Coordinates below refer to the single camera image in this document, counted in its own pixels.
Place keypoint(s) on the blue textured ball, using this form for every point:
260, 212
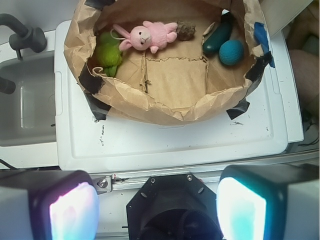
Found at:
231, 52

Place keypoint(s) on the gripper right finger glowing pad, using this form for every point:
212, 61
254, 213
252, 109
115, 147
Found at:
269, 202

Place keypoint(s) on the pink plush bunny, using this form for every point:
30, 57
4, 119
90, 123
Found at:
150, 35

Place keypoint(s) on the green plush toy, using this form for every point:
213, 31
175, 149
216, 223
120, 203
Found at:
108, 53

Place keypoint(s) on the brown grey rock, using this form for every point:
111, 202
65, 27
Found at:
185, 30

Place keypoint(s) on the dark green cucumber toy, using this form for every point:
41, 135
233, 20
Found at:
217, 38

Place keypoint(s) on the grey sink faucet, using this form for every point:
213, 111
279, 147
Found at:
25, 36

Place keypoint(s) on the white sink basin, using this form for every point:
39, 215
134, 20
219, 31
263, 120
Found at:
27, 116

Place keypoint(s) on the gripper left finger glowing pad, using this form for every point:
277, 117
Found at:
48, 205

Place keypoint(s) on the brown paper bag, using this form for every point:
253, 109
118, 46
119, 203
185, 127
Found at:
178, 85

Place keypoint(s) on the white plastic lid board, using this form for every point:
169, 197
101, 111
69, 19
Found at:
272, 121

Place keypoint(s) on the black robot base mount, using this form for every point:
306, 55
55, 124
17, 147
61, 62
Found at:
173, 207

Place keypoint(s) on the aluminium rail with bracket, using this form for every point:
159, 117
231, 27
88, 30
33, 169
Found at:
108, 183

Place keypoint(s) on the blue tape piece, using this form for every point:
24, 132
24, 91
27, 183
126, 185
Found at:
261, 37

